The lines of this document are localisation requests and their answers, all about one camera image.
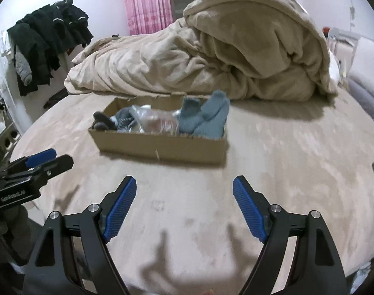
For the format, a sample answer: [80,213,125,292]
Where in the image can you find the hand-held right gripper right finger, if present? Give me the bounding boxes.
[232,175,349,295]

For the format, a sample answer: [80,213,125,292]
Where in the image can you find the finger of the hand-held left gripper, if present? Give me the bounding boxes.
[7,148,57,174]
[4,154,74,189]

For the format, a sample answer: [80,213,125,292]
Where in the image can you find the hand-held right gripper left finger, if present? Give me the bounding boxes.
[22,175,137,295]

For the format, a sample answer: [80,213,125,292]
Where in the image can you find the grey dotted glove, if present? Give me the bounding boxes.
[93,107,139,133]

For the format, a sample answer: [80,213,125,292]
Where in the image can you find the cardboard box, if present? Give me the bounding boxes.
[88,94,229,165]

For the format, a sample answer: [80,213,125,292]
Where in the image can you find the clear snack packet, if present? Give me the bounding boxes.
[138,109,181,135]

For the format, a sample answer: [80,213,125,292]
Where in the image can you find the grey fluffy sock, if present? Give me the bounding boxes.
[178,96,203,135]
[193,90,231,138]

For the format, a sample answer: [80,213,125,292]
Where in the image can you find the white side cabinet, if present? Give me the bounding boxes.
[0,98,22,162]

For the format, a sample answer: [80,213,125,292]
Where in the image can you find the black chair base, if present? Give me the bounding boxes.
[43,87,70,109]

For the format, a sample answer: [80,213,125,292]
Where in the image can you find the grey garment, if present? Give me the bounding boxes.
[15,51,33,87]

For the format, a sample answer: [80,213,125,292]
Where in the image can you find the black clothes pile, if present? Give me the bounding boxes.
[7,0,94,98]

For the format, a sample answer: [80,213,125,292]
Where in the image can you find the clear plastic bag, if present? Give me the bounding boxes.
[350,261,374,293]

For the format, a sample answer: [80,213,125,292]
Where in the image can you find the beige blanket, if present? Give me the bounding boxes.
[64,0,340,103]

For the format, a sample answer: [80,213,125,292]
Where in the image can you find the grey pillow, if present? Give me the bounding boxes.
[346,78,374,124]

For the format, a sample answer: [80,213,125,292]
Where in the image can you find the pink curtain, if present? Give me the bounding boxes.
[121,0,174,36]

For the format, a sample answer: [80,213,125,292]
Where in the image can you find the white embroidered pillow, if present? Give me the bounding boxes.
[348,35,374,87]

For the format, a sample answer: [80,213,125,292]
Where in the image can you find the white headboard shelf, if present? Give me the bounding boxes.
[322,26,360,43]

